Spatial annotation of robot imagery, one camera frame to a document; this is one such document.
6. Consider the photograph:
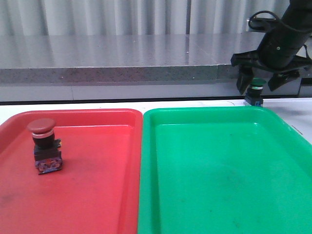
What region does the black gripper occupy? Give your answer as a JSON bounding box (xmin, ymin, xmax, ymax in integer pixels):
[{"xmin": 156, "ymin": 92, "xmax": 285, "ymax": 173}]
[{"xmin": 231, "ymin": 50, "xmax": 312, "ymax": 95}]

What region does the green mushroom push button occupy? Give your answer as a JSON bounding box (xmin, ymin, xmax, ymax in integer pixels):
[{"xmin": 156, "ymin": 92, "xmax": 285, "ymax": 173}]
[{"xmin": 244, "ymin": 78, "xmax": 266, "ymax": 107}]

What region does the red mushroom push button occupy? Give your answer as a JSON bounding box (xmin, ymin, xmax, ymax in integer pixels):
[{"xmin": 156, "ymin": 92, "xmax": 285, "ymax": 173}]
[{"xmin": 27, "ymin": 118, "xmax": 63, "ymax": 175}]

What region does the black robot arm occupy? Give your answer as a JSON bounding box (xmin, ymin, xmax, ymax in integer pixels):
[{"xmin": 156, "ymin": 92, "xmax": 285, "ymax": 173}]
[{"xmin": 231, "ymin": 0, "xmax": 312, "ymax": 94}]

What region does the green plastic tray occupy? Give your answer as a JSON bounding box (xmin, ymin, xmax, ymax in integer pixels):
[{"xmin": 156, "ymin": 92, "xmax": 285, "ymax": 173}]
[{"xmin": 138, "ymin": 107, "xmax": 312, "ymax": 234}]

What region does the grey stone counter slab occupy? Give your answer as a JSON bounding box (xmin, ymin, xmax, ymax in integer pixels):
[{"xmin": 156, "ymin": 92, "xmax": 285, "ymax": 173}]
[{"xmin": 0, "ymin": 32, "xmax": 263, "ymax": 86}]

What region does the red plastic tray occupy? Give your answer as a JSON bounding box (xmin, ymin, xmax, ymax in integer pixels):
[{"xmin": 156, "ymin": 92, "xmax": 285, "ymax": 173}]
[{"xmin": 0, "ymin": 109, "xmax": 142, "ymax": 234}]

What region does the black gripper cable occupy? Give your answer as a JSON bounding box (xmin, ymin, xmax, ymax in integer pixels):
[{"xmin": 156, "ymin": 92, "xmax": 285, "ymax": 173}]
[{"xmin": 248, "ymin": 10, "xmax": 309, "ymax": 59}]

